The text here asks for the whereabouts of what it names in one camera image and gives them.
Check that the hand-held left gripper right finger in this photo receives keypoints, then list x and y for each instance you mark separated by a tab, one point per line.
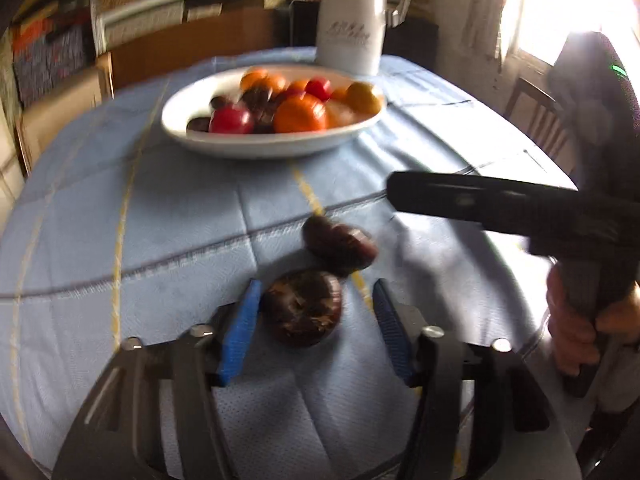
395	332

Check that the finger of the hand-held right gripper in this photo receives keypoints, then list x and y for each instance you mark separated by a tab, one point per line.
450	200

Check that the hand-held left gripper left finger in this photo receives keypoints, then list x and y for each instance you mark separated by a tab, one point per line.
240	335

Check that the white plate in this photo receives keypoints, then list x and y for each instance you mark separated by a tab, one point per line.
260	145

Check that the large red tomato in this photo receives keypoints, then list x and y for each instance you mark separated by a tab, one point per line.
230	120

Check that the person's right hand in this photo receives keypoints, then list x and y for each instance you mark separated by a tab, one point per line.
572	330

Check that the dark wooden chair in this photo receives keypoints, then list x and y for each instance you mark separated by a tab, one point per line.
540	120

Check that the blue checked tablecloth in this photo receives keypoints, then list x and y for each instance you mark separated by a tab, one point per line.
175	220

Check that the large orange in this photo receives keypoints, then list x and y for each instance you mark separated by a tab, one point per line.
300	114

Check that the beige curtain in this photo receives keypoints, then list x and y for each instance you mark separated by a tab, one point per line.
487	5

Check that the white thermos jug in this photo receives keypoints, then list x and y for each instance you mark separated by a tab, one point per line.
350	25

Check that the window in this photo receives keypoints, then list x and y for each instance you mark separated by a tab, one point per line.
565	5

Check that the light wooden panel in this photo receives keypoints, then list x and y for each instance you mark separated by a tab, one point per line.
60	110

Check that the brown wooden board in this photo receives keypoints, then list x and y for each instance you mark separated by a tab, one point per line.
200	45

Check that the stack of blue patterned boxes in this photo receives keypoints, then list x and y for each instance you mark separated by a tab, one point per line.
47	57

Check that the white metal shelf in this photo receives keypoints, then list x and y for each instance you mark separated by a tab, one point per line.
150	5

